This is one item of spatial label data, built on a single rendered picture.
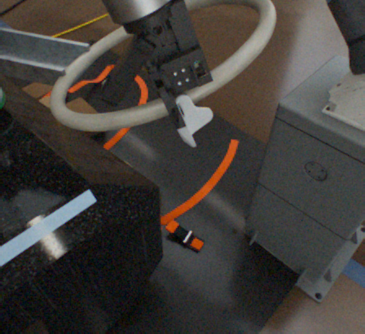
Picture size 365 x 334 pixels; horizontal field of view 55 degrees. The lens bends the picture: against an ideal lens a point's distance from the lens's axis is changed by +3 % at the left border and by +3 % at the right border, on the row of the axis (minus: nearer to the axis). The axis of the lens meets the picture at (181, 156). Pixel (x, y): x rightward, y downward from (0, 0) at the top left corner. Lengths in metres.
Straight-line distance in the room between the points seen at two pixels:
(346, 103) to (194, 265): 1.00
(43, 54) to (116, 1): 0.57
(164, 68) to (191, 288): 1.31
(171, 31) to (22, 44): 0.61
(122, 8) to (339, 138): 0.84
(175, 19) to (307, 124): 0.77
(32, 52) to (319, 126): 0.84
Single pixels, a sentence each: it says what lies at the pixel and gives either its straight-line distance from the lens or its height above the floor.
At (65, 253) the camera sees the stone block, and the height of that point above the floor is 0.74.
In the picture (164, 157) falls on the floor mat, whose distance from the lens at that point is 2.10.
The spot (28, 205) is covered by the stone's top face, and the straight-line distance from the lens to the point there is 0.99.
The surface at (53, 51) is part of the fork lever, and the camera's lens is 0.99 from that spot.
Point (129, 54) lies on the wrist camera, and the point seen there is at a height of 1.32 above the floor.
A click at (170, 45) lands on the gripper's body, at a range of 0.50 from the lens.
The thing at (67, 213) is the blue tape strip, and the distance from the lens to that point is 0.97.
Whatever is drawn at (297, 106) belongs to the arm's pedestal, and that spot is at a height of 0.85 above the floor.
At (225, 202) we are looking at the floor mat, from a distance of 1.91.
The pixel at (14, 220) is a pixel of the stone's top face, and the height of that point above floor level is 0.82.
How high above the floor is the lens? 1.57
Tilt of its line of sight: 48 degrees down
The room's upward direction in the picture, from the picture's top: straight up
